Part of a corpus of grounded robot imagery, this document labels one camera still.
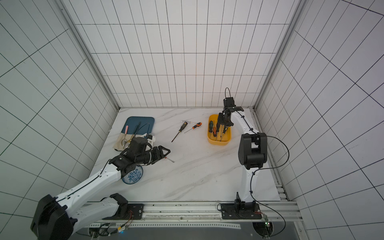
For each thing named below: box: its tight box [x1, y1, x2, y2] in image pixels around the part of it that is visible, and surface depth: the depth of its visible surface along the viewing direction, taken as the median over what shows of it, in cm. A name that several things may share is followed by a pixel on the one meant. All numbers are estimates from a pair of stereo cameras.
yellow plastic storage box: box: [207, 114, 232, 146], surface depth 105 cm
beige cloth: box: [113, 132, 133, 151], surface depth 100 cm
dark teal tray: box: [121, 116, 155, 135], surface depth 112 cm
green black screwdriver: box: [209, 120, 214, 134], surface depth 108 cm
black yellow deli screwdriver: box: [216, 122, 220, 141], surface depth 108 cm
